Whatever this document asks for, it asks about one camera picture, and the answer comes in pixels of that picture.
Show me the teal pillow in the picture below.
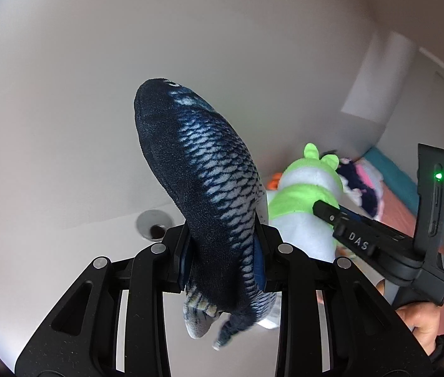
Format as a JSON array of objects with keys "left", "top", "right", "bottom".
[{"left": 363, "top": 146, "right": 420, "bottom": 216}]

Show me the person right hand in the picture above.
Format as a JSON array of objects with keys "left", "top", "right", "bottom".
[{"left": 396, "top": 302, "right": 444, "bottom": 356}]

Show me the dark floral clothing pile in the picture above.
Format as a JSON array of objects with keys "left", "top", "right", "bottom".
[{"left": 336, "top": 158, "right": 384, "bottom": 221}]

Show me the pink bed mattress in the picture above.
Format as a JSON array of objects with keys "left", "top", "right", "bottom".
[{"left": 374, "top": 187, "right": 444, "bottom": 323}]

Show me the green frog plush toy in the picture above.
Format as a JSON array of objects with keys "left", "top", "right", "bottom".
[{"left": 266, "top": 143, "right": 343, "bottom": 262}]

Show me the blue fish plush toy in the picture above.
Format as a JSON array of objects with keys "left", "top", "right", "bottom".
[{"left": 134, "top": 78, "right": 277, "bottom": 351}]

